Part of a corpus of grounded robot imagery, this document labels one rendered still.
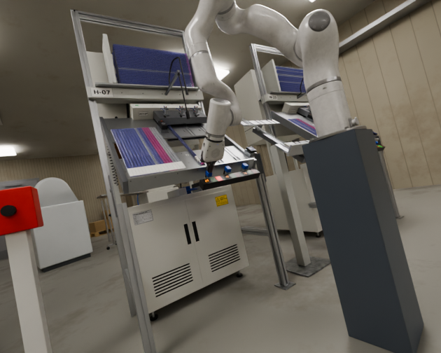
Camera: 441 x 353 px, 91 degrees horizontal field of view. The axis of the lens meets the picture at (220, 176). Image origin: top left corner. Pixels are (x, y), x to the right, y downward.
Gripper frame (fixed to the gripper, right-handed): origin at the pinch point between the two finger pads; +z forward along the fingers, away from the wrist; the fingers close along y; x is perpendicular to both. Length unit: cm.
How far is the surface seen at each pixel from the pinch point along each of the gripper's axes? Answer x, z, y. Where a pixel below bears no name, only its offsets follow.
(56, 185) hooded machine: 267, 181, -97
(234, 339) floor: -54, 48, -10
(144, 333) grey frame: -36, 46, -41
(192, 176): 2.2, 5.3, -7.2
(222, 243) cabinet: -5, 57, 16
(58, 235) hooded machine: 211, 232, -104
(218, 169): 2.3, 3.8, 6.7
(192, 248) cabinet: -3, 54, -4
